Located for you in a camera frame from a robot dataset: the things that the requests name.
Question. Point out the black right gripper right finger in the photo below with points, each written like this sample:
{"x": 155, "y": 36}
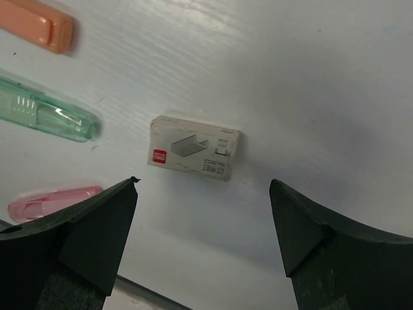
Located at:
{"x": 335, "y": 262}

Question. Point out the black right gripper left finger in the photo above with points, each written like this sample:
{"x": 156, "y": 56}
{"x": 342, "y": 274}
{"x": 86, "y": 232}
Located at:
{"x": 70, "y": 258}

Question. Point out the green highlighter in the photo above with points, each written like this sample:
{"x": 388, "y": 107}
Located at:
{"x": 34, "y": 109}

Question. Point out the orange highlighter with clear cap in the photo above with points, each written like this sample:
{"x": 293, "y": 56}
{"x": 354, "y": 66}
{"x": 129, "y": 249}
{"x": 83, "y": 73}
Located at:
{"x": 38, "y": 23}

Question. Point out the pink highlighter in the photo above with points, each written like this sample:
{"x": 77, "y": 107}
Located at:
{"x": 36, "y": 206}

